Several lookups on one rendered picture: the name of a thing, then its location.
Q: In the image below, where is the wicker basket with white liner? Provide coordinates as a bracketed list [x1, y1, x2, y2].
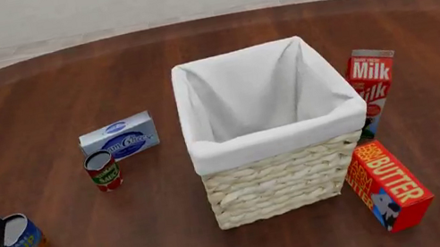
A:
[167, 25, 385, 236]

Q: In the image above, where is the blue soup can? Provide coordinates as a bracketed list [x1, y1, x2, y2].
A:
[0, 209, 50, 247]

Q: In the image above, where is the red butter box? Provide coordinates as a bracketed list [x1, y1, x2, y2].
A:
[340, 132, 440, 241]

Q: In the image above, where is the red tomato sauce can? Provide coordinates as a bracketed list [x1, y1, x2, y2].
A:
[80, 147, 126, 196]

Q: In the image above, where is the red milk carton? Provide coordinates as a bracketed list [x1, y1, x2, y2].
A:
[341, 42, 410, 144]

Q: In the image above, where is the blue cream cheese box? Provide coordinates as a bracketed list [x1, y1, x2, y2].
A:
[74, 107, 164, 169]

